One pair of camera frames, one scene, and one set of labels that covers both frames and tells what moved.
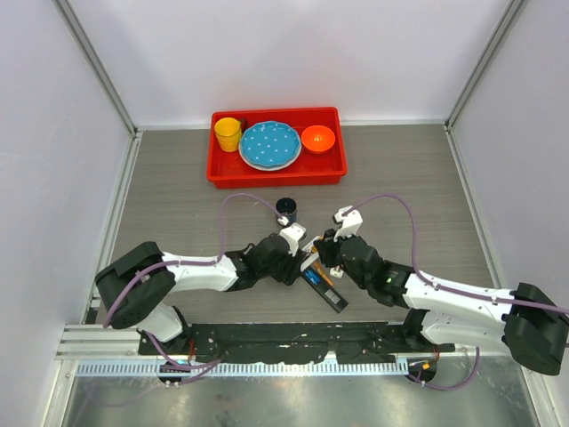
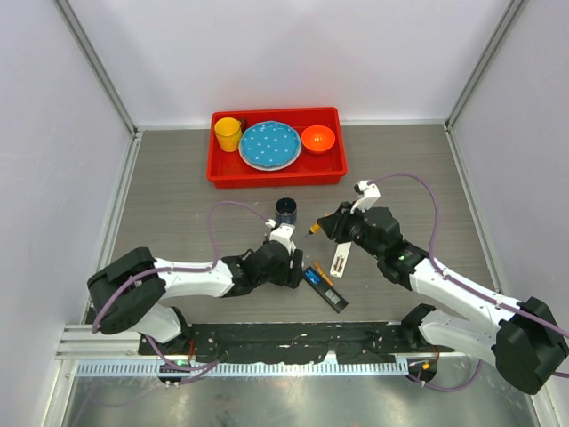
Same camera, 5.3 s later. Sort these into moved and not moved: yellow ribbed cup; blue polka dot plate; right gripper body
Moved: right gripper body
Not moved: blue polka dot plate; yellow ribbed cup
